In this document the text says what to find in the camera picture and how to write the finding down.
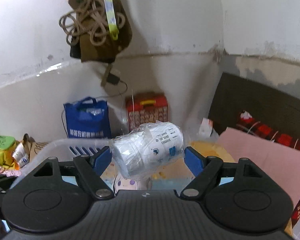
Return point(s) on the red patterned gift box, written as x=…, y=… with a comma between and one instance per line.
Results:
x=146, y=108

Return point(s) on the white bottle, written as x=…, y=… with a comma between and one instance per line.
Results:
x=147, y=148

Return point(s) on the brown hanging bag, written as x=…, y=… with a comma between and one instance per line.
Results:
x=97, y=30

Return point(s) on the red black plaid blanket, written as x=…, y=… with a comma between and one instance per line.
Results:
x=248, y=124

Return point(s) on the black charger plug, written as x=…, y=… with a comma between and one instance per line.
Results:
x=113, y=79

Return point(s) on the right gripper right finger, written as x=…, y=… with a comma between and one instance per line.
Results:
x=205, y=171

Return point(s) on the small white snack packet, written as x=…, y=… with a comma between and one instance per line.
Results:
x=21, y=156

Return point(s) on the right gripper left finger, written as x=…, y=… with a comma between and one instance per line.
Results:
x=89, y=171

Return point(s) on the pink pillow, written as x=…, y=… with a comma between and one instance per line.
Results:
x=279, y=162

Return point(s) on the brown paper burger bag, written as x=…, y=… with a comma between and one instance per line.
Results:
x=32, y=147

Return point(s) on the green yellow tin box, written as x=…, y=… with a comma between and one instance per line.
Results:
x=7, y=147

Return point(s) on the clear plastic perforated basket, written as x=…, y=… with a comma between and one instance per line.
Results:
x=63, y=150

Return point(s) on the white-haired plush doll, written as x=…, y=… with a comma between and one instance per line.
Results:
x=121, y=183

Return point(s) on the dark wooden headboard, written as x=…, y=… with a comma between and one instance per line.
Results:
x=268, y=105

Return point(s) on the blue non-woven shopping bag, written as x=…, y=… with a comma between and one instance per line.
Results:
x=87, y=119

